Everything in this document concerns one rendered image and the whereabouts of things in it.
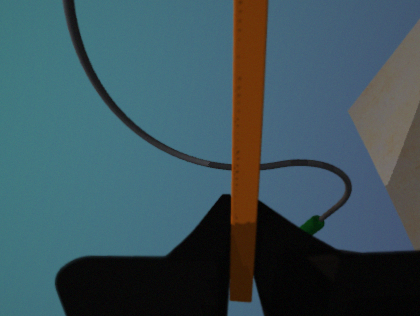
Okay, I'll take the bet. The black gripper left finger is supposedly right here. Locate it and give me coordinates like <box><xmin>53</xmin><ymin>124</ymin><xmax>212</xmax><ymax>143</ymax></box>
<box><xmin>55</xmin><ymin>194</ymin><xmax>231</xmax><ymax>316</ymax></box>

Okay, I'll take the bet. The orange handle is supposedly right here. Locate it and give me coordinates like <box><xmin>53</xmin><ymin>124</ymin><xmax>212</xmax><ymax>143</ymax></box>
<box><xmin>230</xmin><ymin>0</ymin><xmax>268</xmax><ymax>303</ymax></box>

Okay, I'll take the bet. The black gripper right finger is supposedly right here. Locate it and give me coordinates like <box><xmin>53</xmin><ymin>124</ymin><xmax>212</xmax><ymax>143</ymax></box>
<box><xmin>253</xmin><ymin>200</ymin><xmax>420</xmax><ymax>316</ymax></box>

